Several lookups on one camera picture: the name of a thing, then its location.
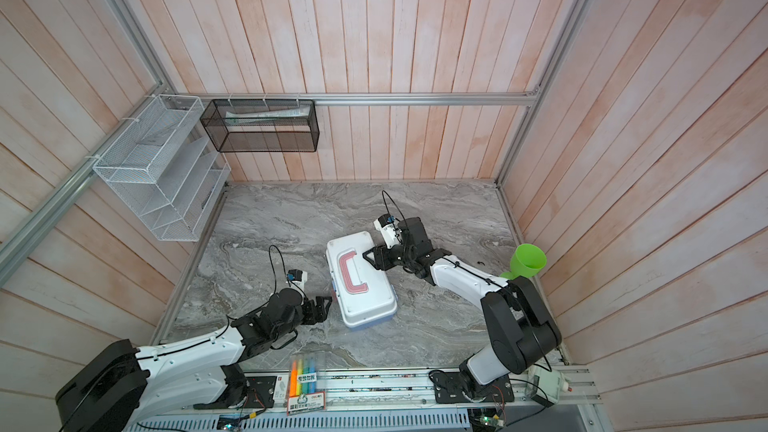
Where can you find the black wire mesh basket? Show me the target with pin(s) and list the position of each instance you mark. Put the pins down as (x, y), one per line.
(262, 125)

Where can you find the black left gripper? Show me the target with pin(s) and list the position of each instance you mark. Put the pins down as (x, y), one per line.
(322, 311)

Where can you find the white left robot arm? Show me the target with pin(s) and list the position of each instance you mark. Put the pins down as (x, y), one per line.
(124, 384)

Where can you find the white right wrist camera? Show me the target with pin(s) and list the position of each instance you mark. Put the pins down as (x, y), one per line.
(387, 226)

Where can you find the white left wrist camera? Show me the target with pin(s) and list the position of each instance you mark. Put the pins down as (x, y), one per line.
(296, 278)

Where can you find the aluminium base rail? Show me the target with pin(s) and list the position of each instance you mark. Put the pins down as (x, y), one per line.
(402, 400)

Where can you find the highlighter marker pack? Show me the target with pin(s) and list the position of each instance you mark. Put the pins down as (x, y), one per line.
(305, 393)

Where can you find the left aluminium frame rail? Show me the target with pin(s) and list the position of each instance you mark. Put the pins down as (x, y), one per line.
(36, 226)

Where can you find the white toolbox lid pink handle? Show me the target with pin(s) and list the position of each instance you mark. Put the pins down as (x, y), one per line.
(361, 291)

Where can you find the white box on rail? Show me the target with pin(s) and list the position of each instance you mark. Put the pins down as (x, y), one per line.
(545, 387)

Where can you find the white wire mesh shelf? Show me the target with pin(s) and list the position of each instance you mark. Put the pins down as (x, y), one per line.
(170, 179)

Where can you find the horizontal aluminium wall rail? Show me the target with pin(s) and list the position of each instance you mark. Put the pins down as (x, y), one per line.
(386, 99)

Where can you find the right aluminium frame post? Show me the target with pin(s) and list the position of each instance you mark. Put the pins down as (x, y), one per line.
(557, 40)

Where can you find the green plastic goblet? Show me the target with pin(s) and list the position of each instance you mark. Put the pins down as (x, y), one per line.
(526, 261)

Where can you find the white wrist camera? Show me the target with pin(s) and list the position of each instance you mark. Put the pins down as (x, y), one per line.
(387, 226)
(296, 278)

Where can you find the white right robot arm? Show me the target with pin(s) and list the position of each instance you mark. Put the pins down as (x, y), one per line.
(520, 327)

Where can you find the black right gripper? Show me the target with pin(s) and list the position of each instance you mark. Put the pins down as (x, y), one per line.
(379, 251)

